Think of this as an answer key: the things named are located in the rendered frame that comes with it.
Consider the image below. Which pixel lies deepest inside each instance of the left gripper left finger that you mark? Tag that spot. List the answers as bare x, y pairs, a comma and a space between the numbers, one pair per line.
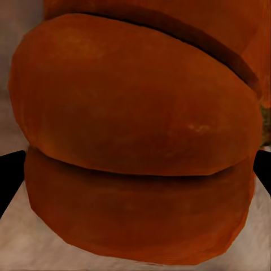
11, 177

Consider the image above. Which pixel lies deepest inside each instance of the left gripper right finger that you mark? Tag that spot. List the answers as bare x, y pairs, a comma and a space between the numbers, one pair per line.
262, 168

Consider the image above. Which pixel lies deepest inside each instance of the pumpkin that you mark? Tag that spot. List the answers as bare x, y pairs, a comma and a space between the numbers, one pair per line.
144, 118

